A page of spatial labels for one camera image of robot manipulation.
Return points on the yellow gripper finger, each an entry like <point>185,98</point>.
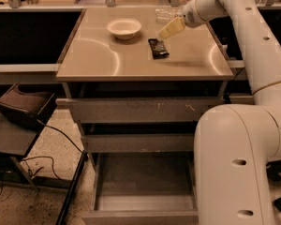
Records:
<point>173,27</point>

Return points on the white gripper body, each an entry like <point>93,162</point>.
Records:
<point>190,17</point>

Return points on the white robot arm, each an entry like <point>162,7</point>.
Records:
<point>233,143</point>

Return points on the grey drawer cabinet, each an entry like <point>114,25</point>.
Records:
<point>99,65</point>

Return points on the grey top drawer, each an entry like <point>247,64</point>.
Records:
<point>140,109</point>

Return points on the grey drawer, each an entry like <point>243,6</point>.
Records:
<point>143,189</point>
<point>143,143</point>
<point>140,109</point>

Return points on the grey middle drawer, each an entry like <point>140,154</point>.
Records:
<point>143,143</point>

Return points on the grey bottom drawer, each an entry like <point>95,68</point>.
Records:
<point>143,189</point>

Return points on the clear plastic water bottle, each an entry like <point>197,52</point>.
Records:
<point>167,14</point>

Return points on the white bowl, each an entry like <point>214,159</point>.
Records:
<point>124,29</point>

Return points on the black vr headset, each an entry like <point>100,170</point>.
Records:
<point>27,109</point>

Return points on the black sneaker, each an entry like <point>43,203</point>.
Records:
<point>273,170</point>

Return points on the dark side table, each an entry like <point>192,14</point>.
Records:
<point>15,145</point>

